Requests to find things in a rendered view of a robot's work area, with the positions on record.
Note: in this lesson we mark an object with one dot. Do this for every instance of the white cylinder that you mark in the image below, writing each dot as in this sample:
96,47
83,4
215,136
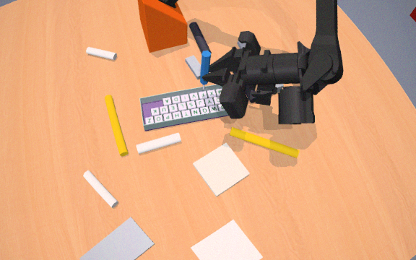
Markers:
158,143
101,53
98,187

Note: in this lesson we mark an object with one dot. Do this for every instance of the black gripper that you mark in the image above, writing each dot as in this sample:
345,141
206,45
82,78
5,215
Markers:
252,69

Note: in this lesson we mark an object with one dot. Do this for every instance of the dark grey cylinder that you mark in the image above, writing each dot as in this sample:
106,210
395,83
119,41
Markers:
249,95
198,35

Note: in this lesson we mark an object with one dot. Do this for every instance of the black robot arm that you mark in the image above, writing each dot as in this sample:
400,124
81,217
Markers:
313,69

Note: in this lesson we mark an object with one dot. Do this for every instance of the grey keyboard with white letter keys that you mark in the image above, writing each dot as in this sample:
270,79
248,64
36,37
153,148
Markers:
181,107

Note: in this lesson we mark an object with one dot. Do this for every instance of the blue stylus with grey tip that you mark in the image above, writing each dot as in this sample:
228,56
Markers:
205,65

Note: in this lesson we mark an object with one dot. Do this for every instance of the yellow cylinder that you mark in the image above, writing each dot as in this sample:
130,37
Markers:
115,126

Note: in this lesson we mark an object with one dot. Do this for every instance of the yellow cylindrical rod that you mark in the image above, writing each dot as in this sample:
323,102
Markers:
264,142

